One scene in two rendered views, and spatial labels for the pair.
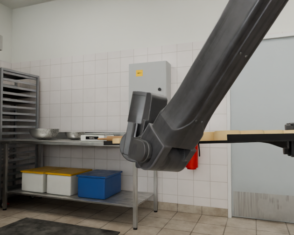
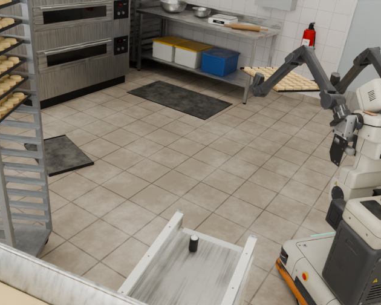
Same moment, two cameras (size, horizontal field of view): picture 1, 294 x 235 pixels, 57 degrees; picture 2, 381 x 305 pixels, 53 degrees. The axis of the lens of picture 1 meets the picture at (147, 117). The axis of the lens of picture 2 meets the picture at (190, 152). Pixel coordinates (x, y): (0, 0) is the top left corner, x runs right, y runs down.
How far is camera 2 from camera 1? 2.14 m
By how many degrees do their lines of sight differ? 32
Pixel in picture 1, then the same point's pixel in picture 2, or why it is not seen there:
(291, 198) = not seen: outside the picture
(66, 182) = (192, 56)
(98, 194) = (218, 71)
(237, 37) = (277, 77)
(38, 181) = (168, 51)
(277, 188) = not seen: hidden behind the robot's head
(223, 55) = (274, 79)
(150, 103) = (259, 78)
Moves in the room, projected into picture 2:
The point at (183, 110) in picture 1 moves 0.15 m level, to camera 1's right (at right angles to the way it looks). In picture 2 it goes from (265, 86) to (289, 90)
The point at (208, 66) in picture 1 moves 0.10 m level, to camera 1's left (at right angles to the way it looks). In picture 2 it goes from (271, 80) to (256, 77)
